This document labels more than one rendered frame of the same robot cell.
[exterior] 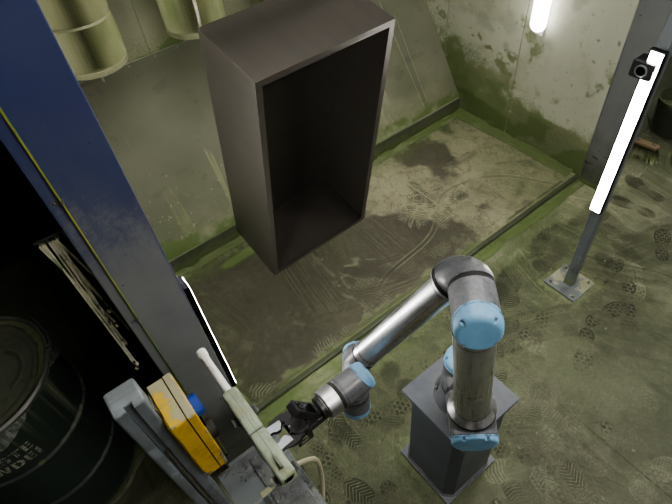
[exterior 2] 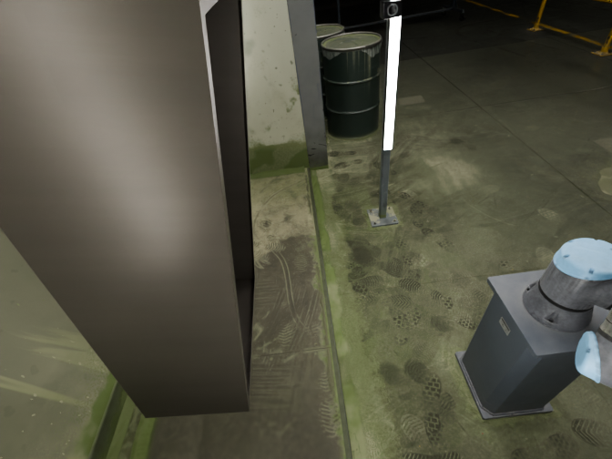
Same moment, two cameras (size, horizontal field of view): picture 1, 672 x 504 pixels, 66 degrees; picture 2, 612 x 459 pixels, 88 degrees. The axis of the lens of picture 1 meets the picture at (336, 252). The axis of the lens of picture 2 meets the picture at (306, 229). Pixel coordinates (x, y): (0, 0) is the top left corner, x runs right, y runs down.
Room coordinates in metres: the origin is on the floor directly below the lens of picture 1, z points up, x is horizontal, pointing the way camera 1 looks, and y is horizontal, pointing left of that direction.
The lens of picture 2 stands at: (1.20, 0.48, 1.66)
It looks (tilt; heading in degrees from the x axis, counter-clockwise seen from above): 43 degrees down; 305
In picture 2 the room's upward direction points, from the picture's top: 10 degrees counter-clockwise
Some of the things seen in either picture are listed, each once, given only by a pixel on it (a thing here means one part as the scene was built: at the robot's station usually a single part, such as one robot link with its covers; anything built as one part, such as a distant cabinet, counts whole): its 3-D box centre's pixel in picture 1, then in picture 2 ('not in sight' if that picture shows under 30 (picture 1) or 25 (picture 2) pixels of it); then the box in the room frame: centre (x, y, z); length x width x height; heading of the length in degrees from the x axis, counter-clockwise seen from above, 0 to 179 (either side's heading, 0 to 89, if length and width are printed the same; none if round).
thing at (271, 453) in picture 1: (246, 420); not in sight; (0.66, 0.32, 1.05); 0.49 x 0.05 x 0.23; 32
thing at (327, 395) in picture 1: (327, 401); not in sight; (0.68, 0.08, 1.07); 0.10 x 0.05 x 0.09; 32
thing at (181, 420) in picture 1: (188, 427); not in sight; (0.49, 0.36, 1.42); 0.12 x 0.06 x 0.26; 32
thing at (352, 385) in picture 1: (351, 384); not in sight; (0.72, 0.00, 1.07); 0.12 x 0.09 x 0.10; 122
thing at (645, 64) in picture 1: (645, 67); (390, 8); (1.73, -1.28, 1.35); 0.09 x 0.07 x 0.07; 32
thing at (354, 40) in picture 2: not in sight; (351, 42); (2.52, -2.65, 0.86); 0.54 x 0.54 x 0.01
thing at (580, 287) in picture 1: (569, 282); (382, 216); (1.73, -1.32, 0.01); 0.20 x 0.20 x 0.01; 32
